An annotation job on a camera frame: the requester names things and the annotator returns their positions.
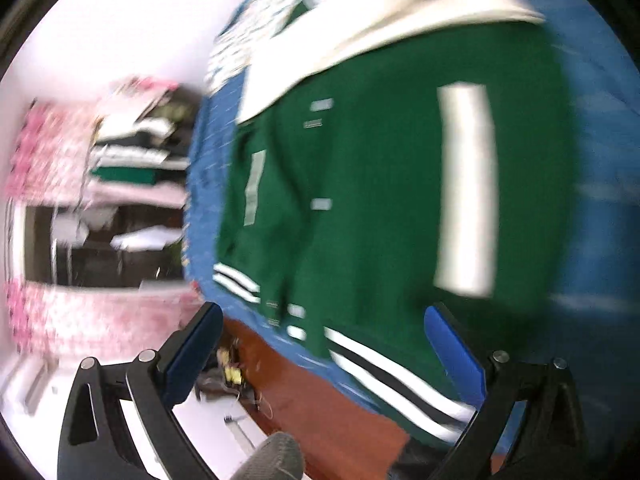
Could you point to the stack of folded clothes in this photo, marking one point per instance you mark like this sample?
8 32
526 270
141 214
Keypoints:
130 152

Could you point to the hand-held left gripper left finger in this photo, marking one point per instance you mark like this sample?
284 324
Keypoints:
192 355

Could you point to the grey slipper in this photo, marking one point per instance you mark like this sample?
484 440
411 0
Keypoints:
272 460

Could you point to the small yellow object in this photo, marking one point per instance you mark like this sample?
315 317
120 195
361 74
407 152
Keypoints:
231 372

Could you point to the blue striped plaid bed sheet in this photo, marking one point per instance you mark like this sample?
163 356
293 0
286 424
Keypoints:
595 210

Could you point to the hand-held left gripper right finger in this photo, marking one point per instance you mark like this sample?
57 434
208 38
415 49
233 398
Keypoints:
452 350

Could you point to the pink floral fabric wardrobe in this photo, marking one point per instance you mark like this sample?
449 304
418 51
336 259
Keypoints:
55 150

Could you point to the green varsity jacket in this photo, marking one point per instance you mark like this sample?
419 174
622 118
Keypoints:
375 185

